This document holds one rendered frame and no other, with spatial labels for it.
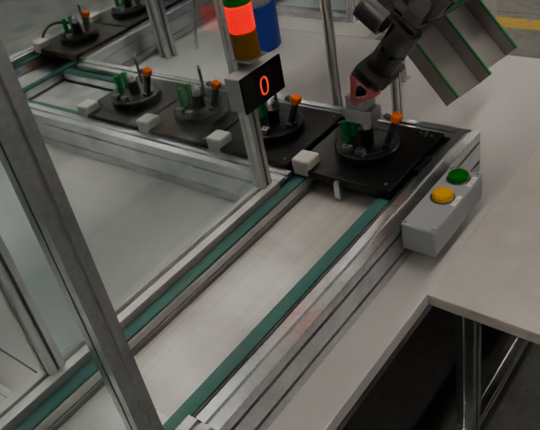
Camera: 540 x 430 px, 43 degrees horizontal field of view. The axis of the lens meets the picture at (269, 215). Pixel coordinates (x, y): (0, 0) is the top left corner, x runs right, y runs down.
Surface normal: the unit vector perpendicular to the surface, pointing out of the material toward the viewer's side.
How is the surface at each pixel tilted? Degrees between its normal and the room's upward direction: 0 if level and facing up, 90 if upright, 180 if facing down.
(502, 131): 0
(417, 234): 90
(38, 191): 90
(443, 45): 45
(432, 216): 0
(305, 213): 0
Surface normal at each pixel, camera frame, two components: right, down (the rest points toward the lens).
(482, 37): 0.35, -0.33
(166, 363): -0.17, -0.80
